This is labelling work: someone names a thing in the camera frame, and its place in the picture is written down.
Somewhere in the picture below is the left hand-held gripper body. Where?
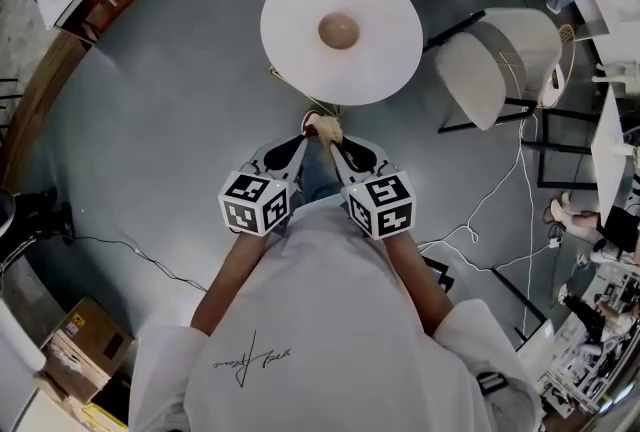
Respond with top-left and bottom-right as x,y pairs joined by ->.
218,134 -> 310,237

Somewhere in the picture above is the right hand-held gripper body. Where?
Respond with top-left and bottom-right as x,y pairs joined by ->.
332,135 -> 417,240

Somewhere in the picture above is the beige fibre scrub pad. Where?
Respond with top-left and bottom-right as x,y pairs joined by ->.
312,115 -> 346,161

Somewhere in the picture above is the beige bowl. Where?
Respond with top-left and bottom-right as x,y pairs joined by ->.
317,12 -> 361,50

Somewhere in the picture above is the person's left forearm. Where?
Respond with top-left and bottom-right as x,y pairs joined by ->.
189,224 -> 274,336

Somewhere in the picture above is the person's right forearm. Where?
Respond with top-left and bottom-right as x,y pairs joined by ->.
382,232 -> 454,336

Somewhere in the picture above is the person's blue jeans leg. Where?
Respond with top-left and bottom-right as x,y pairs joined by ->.
298,139 -> 347,204

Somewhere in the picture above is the person's white shirt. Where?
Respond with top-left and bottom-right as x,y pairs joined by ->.
128,199 -> 544,432

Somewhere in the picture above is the white upholstered chair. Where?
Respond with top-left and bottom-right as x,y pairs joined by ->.
433,8 -> 565,134

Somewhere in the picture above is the round white table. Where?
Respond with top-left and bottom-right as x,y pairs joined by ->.
259,0 -> 425,107

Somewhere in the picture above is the cardboard box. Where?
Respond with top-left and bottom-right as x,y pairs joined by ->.
38,297 -> 137,405

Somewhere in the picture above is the white rectangular desk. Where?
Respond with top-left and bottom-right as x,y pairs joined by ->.
590,84 -> 633,227

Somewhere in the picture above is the curved wooden bench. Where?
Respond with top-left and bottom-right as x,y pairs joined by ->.
0,29 -> 95,194

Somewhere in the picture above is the black floor cable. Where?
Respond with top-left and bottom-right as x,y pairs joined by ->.
63,234 -> 209,294

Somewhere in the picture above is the white floor cable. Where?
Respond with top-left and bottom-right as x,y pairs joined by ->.
418,112 -> 551,346

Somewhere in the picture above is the black metal frame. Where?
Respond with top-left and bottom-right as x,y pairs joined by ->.
519,108 -> 602,189

